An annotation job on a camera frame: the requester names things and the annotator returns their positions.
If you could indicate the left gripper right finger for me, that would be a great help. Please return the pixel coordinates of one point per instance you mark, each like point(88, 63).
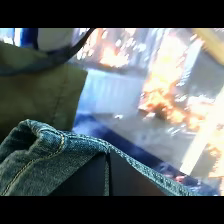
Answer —
point(130, 181)

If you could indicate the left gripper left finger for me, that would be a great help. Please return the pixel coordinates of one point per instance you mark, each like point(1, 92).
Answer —
point(89, 180)

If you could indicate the blue jeans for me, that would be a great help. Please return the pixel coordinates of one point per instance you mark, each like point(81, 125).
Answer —
point(30, 160)

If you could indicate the olive green garment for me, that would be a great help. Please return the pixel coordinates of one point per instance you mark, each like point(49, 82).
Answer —
point(36, 96)

